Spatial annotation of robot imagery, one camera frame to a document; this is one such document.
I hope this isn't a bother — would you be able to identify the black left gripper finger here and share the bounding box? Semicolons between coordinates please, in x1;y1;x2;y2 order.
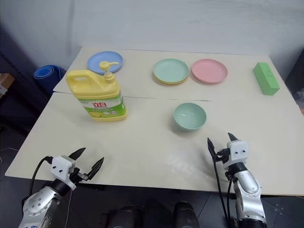
85;156;105;181
69;147;86;161

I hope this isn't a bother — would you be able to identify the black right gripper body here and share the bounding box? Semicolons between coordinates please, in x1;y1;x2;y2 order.
214;147;231;165

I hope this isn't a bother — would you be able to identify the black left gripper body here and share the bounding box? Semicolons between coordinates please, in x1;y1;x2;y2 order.
70;160;89;185

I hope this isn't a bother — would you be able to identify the yellow detergent bottle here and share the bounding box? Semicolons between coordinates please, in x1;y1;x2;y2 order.
66;61;128;123

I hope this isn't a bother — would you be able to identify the mint green bowl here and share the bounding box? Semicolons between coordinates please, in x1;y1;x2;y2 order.
173;102;207;131

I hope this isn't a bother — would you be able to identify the dark rounded shape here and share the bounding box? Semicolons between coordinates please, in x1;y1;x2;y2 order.
109;205;144;228

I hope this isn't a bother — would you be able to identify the green rectangular block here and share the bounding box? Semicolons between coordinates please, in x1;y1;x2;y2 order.
252;62;281;96

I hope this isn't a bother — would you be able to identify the pink plastic plate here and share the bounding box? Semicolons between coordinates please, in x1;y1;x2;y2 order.
191;58;228;84

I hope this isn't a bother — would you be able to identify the yellow plastic plate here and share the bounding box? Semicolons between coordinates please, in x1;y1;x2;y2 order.
152;71;190;86

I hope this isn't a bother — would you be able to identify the blue rolled foam mat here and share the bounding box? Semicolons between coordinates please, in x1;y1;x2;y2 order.
33;65;67;92

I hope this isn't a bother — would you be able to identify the mint green plastic plate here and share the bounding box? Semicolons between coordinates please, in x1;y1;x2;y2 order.
152;58;190;83

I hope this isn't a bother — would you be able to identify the blue plastic plate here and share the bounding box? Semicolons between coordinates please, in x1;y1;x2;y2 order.
87;51;124;74

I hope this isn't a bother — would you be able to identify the brown cardboard box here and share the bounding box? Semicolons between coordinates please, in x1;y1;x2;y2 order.
0;73;15;96

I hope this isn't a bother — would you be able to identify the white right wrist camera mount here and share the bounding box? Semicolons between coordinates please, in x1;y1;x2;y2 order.
223;140;248;170

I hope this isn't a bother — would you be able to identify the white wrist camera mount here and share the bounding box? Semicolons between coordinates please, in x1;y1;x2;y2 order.
50;155;77;190
223;140;248;170

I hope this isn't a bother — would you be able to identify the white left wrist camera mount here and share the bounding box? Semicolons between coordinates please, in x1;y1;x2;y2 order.
50;155;77;190

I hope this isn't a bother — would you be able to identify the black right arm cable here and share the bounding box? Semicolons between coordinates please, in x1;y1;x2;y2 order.
212;158;238;220

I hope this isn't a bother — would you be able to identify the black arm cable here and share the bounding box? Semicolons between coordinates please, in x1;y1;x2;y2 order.
30;156;54;194
212;158;238;220

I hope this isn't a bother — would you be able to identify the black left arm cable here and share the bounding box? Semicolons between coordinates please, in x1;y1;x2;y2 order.
30;156;54;194

